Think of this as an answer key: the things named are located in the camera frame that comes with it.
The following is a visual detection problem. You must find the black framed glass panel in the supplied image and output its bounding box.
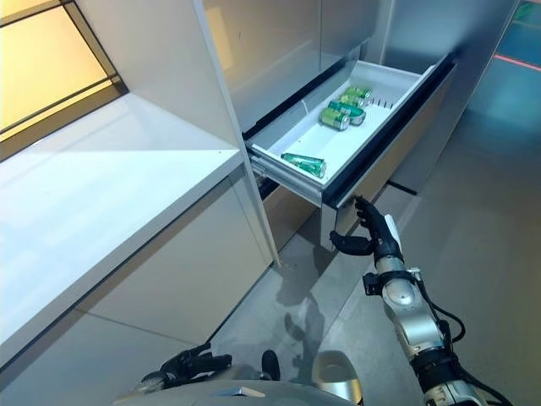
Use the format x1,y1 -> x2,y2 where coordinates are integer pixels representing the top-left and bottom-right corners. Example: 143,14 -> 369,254
0,0 -> 130,147

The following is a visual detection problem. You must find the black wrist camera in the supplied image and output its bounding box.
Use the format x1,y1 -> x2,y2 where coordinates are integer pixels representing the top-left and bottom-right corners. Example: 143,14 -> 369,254
362,272 -> 382,298

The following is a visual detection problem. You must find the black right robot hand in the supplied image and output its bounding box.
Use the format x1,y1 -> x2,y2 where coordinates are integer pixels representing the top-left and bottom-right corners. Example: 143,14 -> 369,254
329,196 -> 402,260

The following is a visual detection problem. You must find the silver robot leg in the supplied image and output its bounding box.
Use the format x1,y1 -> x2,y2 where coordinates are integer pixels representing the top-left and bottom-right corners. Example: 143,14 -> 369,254
314,350 -> 365,406

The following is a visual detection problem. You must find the white counter cabinet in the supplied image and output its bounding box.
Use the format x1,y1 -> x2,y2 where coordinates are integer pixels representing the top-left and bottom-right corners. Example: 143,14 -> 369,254
0,92 -> 275,377

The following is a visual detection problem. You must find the stainless steel fridge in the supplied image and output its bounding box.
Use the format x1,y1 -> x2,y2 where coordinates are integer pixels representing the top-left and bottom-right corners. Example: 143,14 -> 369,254
198,0 -> 523,255

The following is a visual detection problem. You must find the black robot foot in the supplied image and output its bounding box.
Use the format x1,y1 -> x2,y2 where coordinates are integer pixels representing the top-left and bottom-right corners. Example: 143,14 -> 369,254
260,349 -> 281,384

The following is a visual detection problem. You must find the green drink can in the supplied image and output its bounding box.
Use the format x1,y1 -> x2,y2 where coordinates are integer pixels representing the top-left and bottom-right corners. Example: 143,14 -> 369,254
280,152 -> 327,178
342,85 -> 374,102
319,107 -> 352,131
328,99 -> 368,126

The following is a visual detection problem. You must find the white tall side panel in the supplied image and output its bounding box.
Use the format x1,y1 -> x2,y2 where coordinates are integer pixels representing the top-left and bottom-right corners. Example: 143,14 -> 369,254
78,0 -> 283,268

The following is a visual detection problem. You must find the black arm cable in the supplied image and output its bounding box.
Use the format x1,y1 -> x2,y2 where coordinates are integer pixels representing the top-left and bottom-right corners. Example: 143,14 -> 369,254
416,277 -> 511,406

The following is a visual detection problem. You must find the beige fridge drawer panel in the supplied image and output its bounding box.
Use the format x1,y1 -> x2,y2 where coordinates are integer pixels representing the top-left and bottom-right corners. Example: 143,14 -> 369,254
260,184 -> 327,255

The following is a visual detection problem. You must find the white fridge drawer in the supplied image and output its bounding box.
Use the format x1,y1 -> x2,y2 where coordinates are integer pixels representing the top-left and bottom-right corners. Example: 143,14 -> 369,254
243,49 -> 458,249

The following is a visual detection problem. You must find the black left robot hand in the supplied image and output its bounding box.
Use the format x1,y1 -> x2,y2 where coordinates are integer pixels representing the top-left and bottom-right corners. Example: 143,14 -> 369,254
156,341 -> 233,389

